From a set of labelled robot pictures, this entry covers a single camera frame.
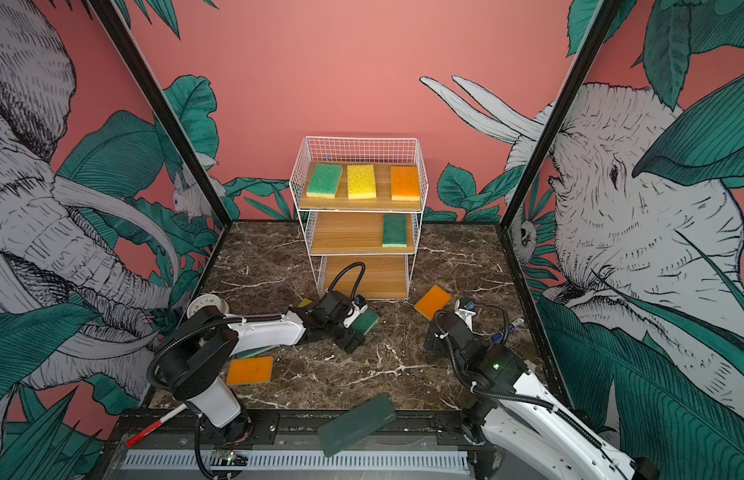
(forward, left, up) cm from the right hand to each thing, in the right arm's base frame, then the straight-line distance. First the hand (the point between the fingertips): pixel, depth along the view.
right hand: (438, 329), depth 75 cm
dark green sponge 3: (-12, +38, +17) cm, 43 cm away
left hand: (+6, +22, -13) cm, 27 cm away
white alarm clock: (+14, +70, -10) cm, 72 cm away
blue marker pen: (+5, -21, -16) cm, 27 cm away
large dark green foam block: (-19, +21, -14) cm, 32 cm away
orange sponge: (+17, -3, -15) cm, 23 cm away
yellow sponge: (+16, +40, -15) cm, 46 cm away
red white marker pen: (-20, +71, -13) cm, 75 cm away
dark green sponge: (+24, +11, +11) cm, 29 cm away
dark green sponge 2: (+8, +19, -13) cm, 25 cm away
